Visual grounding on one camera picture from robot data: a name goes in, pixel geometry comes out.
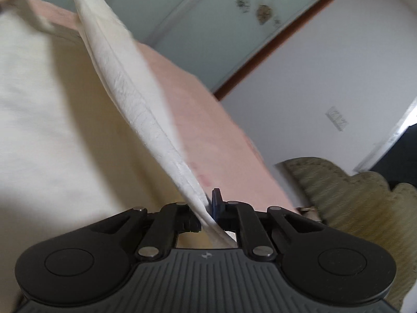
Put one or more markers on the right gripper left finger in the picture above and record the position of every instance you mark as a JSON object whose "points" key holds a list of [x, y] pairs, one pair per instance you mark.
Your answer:
{"points": [[181, 218]]}

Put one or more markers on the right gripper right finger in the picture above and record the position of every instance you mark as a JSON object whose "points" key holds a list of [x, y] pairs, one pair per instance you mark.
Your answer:
{"points": [[224, 213]]}

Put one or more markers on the white cream pants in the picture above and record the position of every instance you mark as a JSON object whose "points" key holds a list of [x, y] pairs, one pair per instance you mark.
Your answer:
{"points": [[131, 86]]}

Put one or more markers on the pink bed sheet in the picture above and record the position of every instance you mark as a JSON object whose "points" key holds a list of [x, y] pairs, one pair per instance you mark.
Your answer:
{"points": [[202, 120]]}

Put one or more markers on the grey patterned pillow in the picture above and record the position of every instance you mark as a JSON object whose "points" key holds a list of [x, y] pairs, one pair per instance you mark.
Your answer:
{"points": [[311, 213]]}

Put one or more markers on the olive padded headboard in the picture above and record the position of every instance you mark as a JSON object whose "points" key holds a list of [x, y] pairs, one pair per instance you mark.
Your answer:
{"points": [[363, 205]]}

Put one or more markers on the glass wardrobe sliding door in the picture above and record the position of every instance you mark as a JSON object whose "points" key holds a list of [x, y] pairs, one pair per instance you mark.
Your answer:
{"points": [[211, 39]]}

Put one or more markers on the white wall socket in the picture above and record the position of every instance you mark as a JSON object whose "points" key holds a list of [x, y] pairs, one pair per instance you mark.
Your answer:
{"points": [[336, 118]]}

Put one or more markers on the window with white frame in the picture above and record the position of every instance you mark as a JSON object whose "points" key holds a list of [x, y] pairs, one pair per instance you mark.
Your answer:
{"points": [[394, 157]]}

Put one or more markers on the brown wooden door frame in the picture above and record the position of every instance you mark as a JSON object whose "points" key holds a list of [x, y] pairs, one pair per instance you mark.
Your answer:
{"points": [[271, 45]]}

